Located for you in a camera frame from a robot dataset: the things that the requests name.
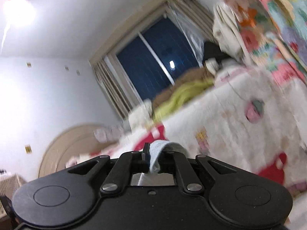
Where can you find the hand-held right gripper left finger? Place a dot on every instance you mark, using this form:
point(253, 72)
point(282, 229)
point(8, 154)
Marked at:
point(145, 155)

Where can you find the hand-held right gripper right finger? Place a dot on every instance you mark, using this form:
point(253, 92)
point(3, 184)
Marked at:
point(174, 163)

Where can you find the light grey shirt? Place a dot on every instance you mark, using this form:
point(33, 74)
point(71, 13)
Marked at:
point(158, 148)

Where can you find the pink pillow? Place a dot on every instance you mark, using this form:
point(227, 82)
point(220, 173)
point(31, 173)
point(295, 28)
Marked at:
point(110, 134)

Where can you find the white quilted bear bedspread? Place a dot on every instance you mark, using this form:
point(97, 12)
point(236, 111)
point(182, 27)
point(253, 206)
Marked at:
point(227, 124)

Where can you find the green blanket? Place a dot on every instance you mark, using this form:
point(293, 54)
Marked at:
point(182, 93)

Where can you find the beige curtain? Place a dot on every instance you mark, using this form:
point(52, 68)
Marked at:
point(191, 19)
point(112, 88)

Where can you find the beige round headboard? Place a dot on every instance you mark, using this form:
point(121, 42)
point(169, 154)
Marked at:
point(60, 148)

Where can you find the brown blanket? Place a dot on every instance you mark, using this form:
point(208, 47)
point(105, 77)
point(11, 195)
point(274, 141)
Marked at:
point(191, 74)

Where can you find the sliding glass window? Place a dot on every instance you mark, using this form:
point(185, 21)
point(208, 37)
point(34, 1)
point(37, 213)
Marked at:
point(148, 60)

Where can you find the dark cloth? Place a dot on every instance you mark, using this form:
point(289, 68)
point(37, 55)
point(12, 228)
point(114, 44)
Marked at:
point(213, 50)

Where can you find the white bedding pile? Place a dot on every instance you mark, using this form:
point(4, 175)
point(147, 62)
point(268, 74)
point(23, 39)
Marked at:
point(225, 28)

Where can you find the colourful patchwork quilt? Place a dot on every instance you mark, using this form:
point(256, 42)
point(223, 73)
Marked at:
point(263, 28)

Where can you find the ceiling lamp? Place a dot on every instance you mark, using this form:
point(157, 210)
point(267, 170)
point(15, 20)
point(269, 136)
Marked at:
point(19, 7)

